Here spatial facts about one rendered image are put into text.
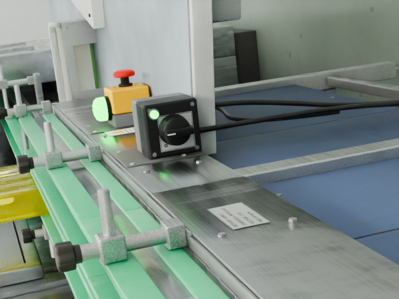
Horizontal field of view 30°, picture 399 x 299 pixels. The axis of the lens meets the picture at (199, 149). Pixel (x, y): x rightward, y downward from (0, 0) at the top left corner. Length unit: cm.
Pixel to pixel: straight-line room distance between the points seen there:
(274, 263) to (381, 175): 34
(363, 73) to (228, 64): 100
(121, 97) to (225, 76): 147
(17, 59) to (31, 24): 277
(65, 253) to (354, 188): 37
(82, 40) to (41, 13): 358
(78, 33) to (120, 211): 95
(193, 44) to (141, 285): 49
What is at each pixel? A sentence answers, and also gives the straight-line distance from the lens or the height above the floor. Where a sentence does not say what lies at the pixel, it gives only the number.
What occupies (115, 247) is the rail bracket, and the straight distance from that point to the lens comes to 74.
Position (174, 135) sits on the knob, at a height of 80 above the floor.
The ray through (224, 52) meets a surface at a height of 14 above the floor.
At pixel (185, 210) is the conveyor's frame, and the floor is 86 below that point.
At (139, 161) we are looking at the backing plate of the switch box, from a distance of 106.
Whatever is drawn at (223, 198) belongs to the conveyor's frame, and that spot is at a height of 81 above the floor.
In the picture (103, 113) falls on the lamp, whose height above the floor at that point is 84.
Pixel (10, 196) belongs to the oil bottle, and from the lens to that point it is 152.
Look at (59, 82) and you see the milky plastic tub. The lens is 197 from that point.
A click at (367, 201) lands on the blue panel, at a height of 66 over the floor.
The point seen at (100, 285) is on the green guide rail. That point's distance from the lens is 89.
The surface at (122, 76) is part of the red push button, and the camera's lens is 135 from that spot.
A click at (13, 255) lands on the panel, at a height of 103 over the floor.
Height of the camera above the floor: 106
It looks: 16 degrees down
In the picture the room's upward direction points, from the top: 100 degrees counter-clockwise
